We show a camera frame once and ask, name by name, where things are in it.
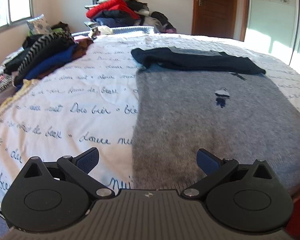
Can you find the grey sweater with navy sleeves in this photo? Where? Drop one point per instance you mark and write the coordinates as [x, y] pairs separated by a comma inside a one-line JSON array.
[[190, 120]]

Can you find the white script-printed blanket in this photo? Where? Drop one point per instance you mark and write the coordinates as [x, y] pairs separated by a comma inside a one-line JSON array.
[[65, 110]]

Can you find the white crumpled cloth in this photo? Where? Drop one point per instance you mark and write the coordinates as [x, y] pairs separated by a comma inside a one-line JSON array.
[[103, 30]]

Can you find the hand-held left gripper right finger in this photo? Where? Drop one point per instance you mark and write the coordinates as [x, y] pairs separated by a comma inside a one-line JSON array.
[[206, 160]]

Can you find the clothes pile with red jacket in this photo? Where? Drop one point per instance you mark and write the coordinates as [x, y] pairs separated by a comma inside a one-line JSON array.
[[120, 7]]

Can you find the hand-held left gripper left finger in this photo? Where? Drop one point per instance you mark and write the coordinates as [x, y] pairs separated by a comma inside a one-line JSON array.
[[90, 159]]

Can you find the clothes pile with striped garment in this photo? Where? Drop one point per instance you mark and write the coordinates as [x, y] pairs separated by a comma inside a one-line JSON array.
[[45, 55]]

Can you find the light blue knitted blanket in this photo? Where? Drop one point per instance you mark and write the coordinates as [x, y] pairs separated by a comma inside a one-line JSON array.
[[137, 29]]

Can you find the pale wardrobe with floral trim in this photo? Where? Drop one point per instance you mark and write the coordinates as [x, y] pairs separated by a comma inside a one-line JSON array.
[[275, 17]]

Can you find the brown wooden door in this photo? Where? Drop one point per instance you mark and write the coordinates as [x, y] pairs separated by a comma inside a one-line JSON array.
[[215, 7]]

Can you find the floral pillow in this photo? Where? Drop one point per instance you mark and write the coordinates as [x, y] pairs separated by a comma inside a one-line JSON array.
[[38, 25]]

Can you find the dark bag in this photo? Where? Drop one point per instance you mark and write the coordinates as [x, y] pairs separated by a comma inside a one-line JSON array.
[[60, 26]]

